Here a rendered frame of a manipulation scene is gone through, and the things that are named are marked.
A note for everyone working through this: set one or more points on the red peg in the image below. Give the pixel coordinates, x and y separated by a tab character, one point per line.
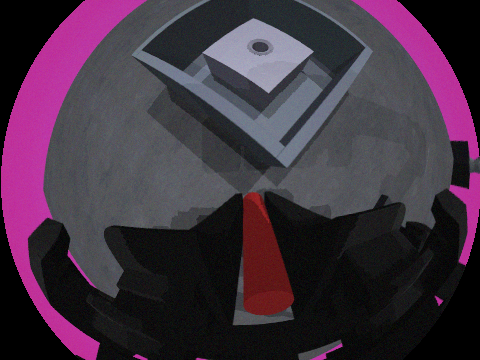
266	288

